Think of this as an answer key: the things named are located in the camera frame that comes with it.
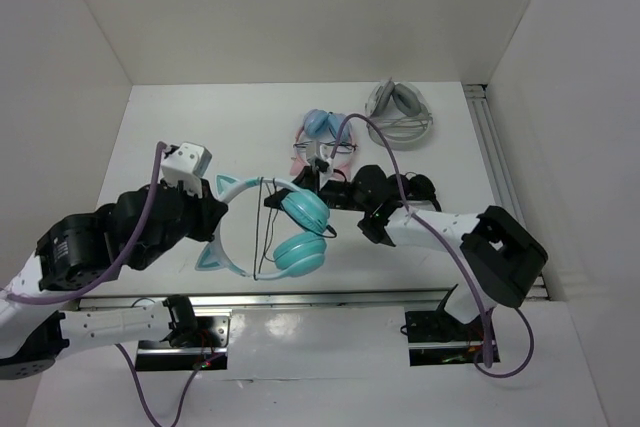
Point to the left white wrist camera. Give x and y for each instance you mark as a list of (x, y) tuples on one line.
[(184, 167)]

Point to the aluminium side rail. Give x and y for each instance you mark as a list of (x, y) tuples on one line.
[(491, 149)]

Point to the aluminium front rail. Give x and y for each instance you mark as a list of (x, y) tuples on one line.
[(427, 297)]

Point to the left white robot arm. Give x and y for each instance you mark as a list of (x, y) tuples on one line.
[(82, 248)]

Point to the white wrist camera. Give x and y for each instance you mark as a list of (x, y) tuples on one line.
[(184, 167), (319, 162)]

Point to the black headphones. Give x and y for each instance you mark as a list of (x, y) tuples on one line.
[(419, 188)]

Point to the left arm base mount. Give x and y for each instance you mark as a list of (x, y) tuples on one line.
[(205, 348)]

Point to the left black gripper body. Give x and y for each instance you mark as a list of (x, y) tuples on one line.
[(194, 221)]

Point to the grey white headphones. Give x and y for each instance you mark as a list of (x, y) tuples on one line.
[(400, 113)]

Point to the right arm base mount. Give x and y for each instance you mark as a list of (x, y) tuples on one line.
[(435, 338)]

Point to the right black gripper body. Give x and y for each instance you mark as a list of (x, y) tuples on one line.
[(335, 193)]

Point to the pink blue cat-ear headphones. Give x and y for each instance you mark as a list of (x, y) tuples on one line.
[(323, 126)]

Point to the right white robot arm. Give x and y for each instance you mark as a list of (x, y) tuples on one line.
[(501, 260)]

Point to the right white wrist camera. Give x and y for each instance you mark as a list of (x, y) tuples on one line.
[(319, 162)]

